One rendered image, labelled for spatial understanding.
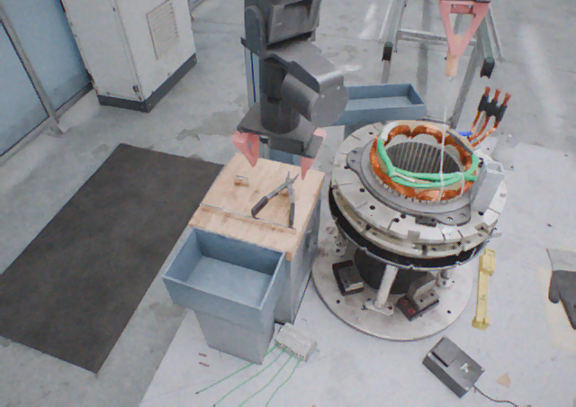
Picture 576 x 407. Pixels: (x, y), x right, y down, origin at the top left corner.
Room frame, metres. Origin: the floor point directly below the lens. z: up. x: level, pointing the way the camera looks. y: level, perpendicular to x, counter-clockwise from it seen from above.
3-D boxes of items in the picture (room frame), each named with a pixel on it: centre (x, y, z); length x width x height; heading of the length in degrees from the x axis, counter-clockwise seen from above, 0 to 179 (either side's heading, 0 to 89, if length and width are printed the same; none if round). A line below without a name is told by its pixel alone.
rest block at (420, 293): (0.42, -0.28, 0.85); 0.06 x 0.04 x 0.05; 118
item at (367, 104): (0.83, -0.19, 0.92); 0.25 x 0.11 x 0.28; 98
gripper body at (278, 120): (0.46, 0.02, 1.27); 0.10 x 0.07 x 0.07; 72
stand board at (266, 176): (0.49, 0.06, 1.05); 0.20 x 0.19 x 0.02; 161
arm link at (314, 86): (0.43, -0.01, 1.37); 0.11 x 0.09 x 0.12; 37
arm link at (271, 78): (0.45, 0.01, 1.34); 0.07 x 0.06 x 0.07; 37
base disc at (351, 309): (0.53, -0.23, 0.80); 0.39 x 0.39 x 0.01
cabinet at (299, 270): (0.49, 0.06, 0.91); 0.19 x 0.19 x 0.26; 71
